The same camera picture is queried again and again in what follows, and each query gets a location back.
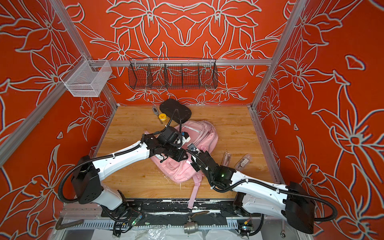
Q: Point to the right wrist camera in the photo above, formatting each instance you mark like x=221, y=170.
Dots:
x=192, y=148

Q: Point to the metal ball valve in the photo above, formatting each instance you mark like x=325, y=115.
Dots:
x=191, y=226

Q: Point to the clear eraser box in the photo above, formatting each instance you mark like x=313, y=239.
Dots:
x=243, y=162

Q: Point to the black wire wall basket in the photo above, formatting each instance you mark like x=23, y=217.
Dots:
x=173, y=74

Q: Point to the black pencil case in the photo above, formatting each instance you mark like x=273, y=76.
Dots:
x=179, y=112

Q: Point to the rusty metal bracket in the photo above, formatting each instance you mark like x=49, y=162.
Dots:
x=60, y=225

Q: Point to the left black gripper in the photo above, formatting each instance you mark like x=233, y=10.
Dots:
x=181, y=156

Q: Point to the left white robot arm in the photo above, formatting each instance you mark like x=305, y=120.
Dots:
x=84, y=182

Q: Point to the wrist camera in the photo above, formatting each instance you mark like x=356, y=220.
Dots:
x=192, y=148
x=170, y=135

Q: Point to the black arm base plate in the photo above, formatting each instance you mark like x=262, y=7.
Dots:
x=224, y=207

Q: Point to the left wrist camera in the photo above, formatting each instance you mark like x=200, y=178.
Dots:
x=170, y=135

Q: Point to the white cable duct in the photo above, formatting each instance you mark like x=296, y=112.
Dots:
x=231, y=224

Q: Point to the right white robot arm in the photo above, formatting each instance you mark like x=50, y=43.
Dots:
x=288, y=202

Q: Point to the pink student backpack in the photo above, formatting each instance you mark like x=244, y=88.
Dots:
x=205, y=137

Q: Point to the white wire wall basket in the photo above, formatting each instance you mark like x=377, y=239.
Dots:
x=86, y=78

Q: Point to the yellow tape roll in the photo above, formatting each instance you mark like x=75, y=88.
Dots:
x=163, y=117

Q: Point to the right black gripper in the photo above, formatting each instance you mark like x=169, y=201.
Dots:
x=194, y=164

